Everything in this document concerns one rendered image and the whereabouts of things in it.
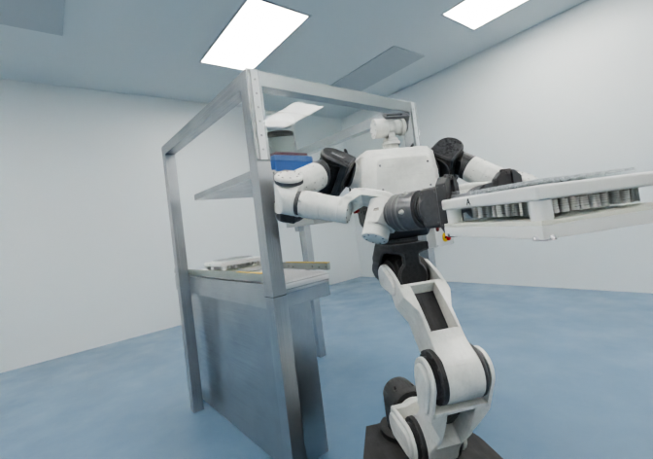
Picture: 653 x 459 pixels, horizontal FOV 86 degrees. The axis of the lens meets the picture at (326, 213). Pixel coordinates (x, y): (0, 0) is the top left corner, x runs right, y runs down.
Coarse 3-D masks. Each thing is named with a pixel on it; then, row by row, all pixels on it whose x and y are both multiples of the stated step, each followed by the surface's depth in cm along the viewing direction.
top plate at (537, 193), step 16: (608, 176) 47; (624, 176) 47; (640, 176) 47; (496, 192) 52; (512, 192) 49; (528, 192) 46; (544, 192) 44; (560, 192) 45; (576, 192) 45; (592, 192) 46; (448, 208) 66
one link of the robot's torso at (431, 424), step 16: (416, 368) 96; (416, 384) 98; (432, 384) 90; (432, 400) 91; (480, 400) 97; (416, 416) 113; (432, 416) 93; (448, 416) 103; (464, 416) 101; (480, 416) 97; (416, 432) 111; (432, 432) 102; (448, 432) 107; (464, 432) 102; (432, 448) 104; (448, 448) 106
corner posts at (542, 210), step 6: (534, 204) 45; (540, 204) 45; (546, 204) 45; (552, 204) 45; (450, 210) 66; (456, 210) 66; (534, 210) 45; (540, 210) 45; (546, 210) 45; (552, 210) 45; (450, 216) 66; (456, 216) 66; (462, 216) 66; (534, 216) 45; (540, 216) 45; (546, 216) 45; (552, 216) 45; (450, 222) 66; (456, 222) 66; (462, 222) 66
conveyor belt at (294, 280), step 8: (288, 272) 164; (296, 272) 160; (304, 272) 157; (312, 272) 154; (320, 272) 152; (240, 280) 163; (248, 280) 157; (288, 280) 141; (296, 280) 142; (304, 280) 144; (312, 280) 147; (320, 280) 149; (288, 288) 139; (296, 288) 142
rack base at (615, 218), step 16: (624, 208) 48; (640, 208) 47; (448, 224) 67; (464, 224) 61; (480, 224) 57; (496, 224) 53; (512, 224) 49; (528, 224) 46; (544, 224) 44; (560, 224) 45; (576, 224) 45; (592, 224) 45; (608, 224) 46; (624, 224) 46; (640, 224) 47
